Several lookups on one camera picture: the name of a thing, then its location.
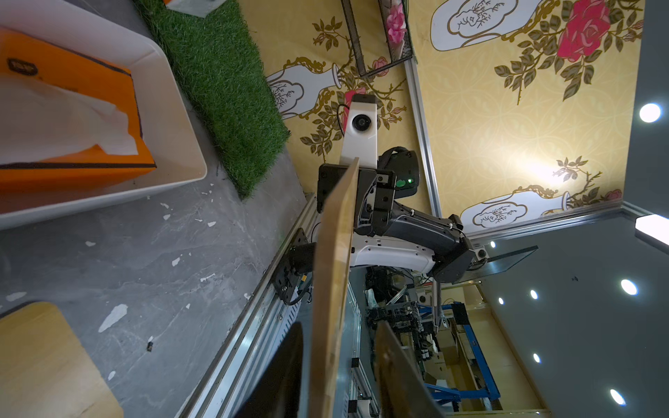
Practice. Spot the orange tissue pack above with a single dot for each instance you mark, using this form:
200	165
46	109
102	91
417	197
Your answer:
68	121
197	8

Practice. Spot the black wire wall basket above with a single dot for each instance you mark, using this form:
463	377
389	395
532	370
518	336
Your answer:
379	34

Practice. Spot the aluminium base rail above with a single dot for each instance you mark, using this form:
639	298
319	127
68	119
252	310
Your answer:
258	333

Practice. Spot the wooden slotted lid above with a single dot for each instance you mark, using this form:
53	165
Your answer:
46	372
332	255

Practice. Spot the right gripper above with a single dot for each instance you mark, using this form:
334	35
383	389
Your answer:
375	196

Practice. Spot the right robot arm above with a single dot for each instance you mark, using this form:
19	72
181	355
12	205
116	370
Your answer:
386	233

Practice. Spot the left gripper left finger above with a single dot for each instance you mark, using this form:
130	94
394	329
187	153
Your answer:
278	392

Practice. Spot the white plastic box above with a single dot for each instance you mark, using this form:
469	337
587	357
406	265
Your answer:
166	126

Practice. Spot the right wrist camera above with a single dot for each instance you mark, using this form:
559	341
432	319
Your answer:
360	135

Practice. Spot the green artificial grass mat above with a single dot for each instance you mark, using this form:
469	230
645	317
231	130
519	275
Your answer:
219	68

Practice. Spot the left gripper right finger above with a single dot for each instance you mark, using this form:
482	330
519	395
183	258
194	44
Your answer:
401	389

